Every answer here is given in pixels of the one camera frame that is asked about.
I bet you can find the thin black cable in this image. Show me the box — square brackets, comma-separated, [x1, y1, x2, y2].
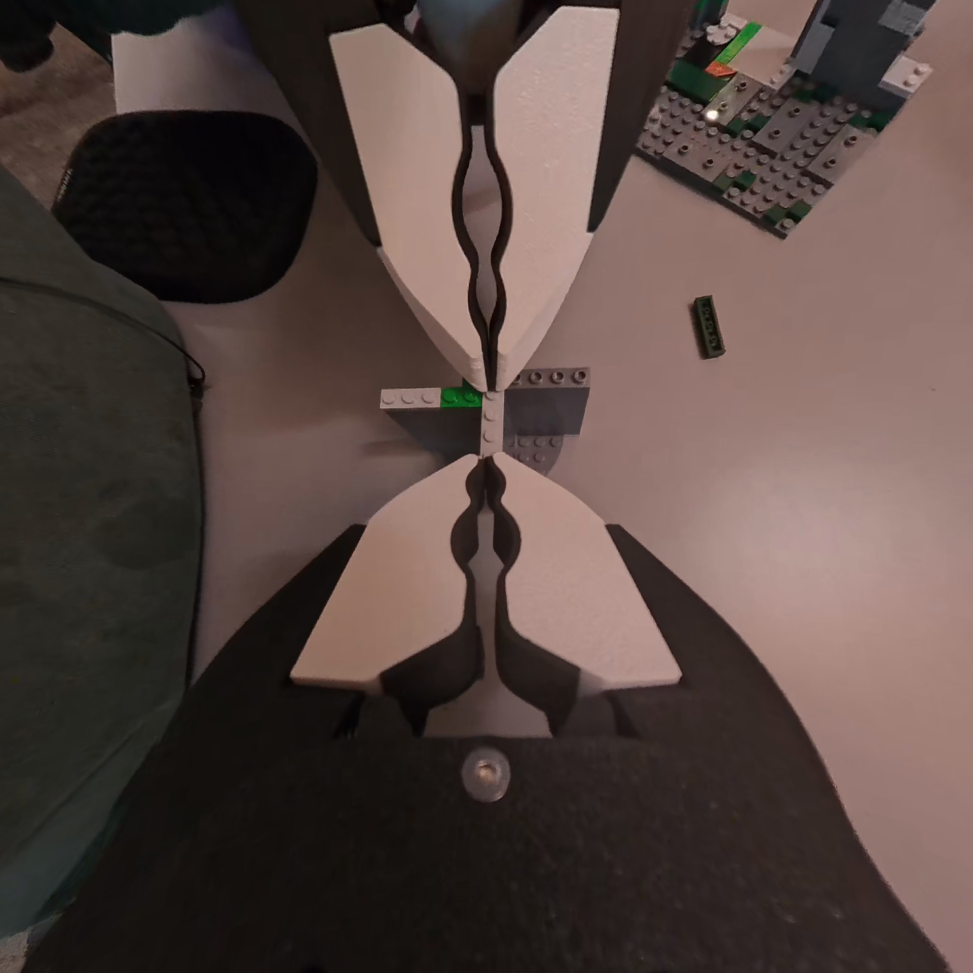
[0, 275, 208, 390]

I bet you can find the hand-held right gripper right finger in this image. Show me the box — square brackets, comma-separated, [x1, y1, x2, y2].
[490, 454, 684, 736]

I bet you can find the dark green plate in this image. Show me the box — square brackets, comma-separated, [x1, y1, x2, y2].
[692, 295, 727, 360]

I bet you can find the grey brick build on baseplate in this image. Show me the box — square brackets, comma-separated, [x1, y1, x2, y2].
[634, 0, 938, 240]

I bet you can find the dark grey cross wall piece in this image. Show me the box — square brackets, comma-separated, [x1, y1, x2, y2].
[388, 367, 592, 476]

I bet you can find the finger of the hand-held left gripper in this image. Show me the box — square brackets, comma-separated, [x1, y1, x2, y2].
[328, 23, 491, 389]
[490, 6, 620, 390]

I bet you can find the black mesh cushion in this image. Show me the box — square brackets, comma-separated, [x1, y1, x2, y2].
[53, 110, 319, 305]

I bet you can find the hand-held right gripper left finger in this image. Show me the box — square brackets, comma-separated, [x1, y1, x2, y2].
[289, 455, 488, 736]

